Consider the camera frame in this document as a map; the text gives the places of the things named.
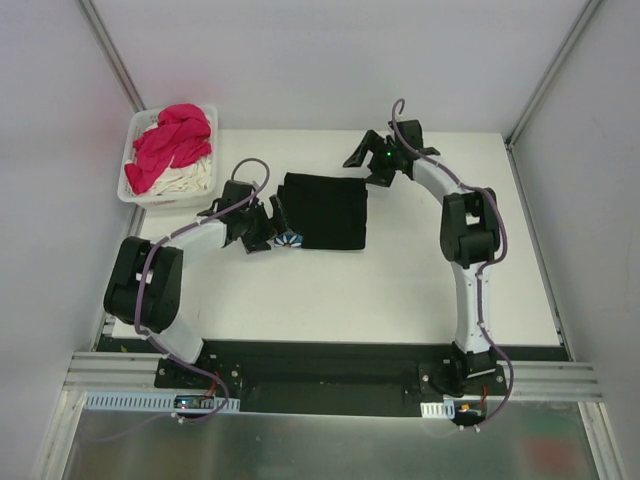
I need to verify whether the black graphic t shirt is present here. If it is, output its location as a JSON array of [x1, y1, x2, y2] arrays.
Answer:
[[277, 172, 368, 251]]

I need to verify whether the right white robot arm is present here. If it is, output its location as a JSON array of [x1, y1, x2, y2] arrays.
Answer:
[[343, 120, 502, 398]]

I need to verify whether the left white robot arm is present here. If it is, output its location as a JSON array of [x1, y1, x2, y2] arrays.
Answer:
[[103, 180, 288, 389]]

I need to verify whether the white plastic basket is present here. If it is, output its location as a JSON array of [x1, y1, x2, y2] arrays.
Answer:
[[117, 103, 218, 209]]

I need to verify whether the white t shirt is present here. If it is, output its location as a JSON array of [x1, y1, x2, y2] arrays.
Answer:
[[128, 112, 215, 196]]

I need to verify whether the pink t shirt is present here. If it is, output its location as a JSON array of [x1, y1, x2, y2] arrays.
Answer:
[[124, 103, 213, 196]]

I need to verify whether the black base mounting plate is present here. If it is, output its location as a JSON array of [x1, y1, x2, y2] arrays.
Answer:
[[97, 337, 509, 416]]

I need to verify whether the aluminium frame rail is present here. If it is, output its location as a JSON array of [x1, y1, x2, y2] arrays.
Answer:
[[63, 352, 161, 391]]

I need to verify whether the left white cable duct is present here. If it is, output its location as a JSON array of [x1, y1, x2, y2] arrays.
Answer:
[[85, 392, 240, 414]]

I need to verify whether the white cable duct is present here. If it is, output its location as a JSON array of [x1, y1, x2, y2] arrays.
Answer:
[[85, 392, 240, 414], [420, 399, 456, 420]]

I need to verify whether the right white cable duct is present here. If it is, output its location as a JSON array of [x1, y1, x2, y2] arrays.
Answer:
[[420, 399, 456, 420]]

